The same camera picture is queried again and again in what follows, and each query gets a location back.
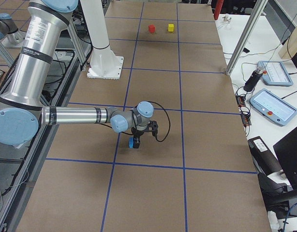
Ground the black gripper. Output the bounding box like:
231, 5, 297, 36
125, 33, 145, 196
131, 120, 158, 148

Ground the red wooden block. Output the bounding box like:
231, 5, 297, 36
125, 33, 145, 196
148, 24, 155, 33

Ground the yellow wooden block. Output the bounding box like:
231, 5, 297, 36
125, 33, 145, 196
167, 24, 175, 32

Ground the blue wooden block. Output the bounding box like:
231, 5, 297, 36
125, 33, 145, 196
129, 137, 134, 148

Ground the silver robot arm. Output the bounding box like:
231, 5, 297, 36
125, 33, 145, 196
0, 0, 158, 148

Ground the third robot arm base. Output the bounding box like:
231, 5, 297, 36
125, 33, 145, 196
0, 13, 26, 48

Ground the orange black electronics board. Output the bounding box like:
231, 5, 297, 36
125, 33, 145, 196
236, 95, 251, 128

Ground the black box with label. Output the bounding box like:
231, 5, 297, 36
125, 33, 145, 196
248, 136, 282, 175

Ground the black cylindrical bottle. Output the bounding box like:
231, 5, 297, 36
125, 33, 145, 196
243, 66, 264, 92

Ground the near teach pendant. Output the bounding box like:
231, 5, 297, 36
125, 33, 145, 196
250, 88, 297, 126

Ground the teach pendant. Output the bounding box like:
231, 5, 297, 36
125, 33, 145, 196
250, 88, 297, 126
257, 61, 294, 87

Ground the far teach pendant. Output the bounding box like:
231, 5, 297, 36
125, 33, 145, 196
257, 61, 294, 87

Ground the black monitor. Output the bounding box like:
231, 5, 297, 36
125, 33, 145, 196
273, 127, 297, 188

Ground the red fire extinguisher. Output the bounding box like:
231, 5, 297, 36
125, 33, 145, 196
213, 0, 224, 20

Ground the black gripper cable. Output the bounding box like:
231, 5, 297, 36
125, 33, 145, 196
148, 101, 171, 143

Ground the white camera mast pedestal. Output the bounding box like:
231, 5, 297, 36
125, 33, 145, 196
81, 0, 124, 79

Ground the aluminium frame post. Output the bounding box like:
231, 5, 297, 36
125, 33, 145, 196
225, 0, 268, 76

